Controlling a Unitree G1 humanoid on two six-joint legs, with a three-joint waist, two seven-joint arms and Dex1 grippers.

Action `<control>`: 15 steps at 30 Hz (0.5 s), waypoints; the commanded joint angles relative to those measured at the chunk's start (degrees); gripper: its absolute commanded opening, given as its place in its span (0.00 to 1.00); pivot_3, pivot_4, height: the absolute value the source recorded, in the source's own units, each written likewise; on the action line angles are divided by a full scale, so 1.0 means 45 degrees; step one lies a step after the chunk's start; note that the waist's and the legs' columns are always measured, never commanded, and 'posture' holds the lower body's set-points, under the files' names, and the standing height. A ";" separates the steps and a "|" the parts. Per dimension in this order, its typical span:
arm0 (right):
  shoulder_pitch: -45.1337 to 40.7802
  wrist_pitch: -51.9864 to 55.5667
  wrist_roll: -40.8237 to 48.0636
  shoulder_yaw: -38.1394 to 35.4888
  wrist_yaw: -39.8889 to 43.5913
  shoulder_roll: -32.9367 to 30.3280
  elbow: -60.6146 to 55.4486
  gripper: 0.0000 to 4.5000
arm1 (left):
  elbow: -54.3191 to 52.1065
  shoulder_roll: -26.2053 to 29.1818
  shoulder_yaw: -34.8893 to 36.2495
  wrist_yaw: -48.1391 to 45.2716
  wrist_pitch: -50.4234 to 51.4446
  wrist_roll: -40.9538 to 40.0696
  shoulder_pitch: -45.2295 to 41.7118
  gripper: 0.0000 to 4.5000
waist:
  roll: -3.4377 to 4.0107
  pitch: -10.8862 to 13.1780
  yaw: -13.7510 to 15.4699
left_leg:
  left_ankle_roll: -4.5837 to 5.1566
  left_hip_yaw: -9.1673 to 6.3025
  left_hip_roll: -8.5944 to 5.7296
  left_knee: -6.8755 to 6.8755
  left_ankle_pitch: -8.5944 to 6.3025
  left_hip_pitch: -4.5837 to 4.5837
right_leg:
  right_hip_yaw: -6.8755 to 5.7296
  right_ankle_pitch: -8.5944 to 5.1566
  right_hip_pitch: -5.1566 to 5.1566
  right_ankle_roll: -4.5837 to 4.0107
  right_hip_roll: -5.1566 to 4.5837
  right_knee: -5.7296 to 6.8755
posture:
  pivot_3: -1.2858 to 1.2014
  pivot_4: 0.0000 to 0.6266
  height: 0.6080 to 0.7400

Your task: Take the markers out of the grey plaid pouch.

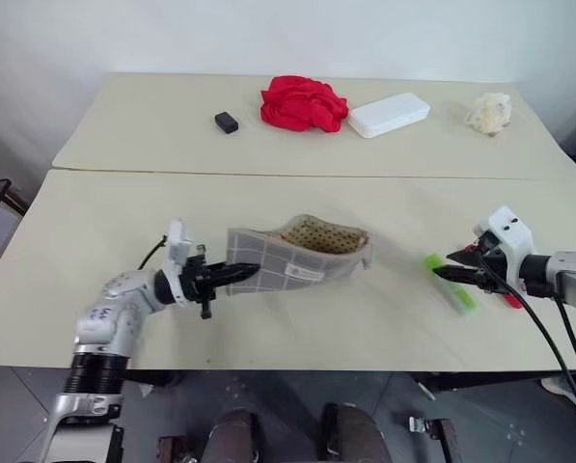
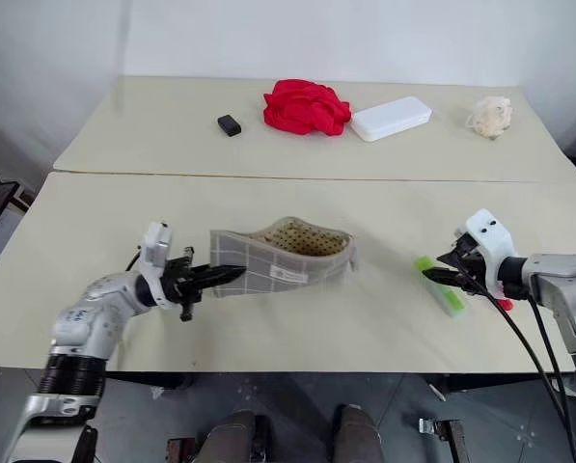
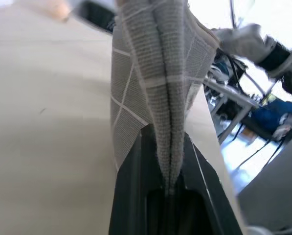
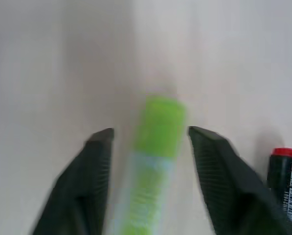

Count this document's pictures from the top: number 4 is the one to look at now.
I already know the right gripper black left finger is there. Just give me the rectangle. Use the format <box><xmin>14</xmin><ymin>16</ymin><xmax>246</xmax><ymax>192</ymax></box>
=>
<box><xmin>29</xmin><ymin>127</ymin><xmax>115</xmax><ymax>235</ymax></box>

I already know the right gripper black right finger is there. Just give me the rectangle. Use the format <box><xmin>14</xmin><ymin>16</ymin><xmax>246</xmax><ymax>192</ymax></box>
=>
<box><xmin>187</xmin><ymin>126</ymin><xmax>291</xmax><ymax>235</ymax></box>

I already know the black marker with red band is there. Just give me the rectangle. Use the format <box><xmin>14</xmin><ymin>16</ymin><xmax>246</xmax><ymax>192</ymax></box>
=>
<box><xmin>266</xmin><ymin>147</ymin><xmax>292</xmax><ymax>222</ymax></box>

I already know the green highlighter pen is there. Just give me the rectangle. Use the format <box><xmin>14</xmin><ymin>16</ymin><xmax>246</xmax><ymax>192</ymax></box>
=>
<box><xmin>111</xmin><ymin>94</ymin><xmax>188</xmax><ymax>235</ymax></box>

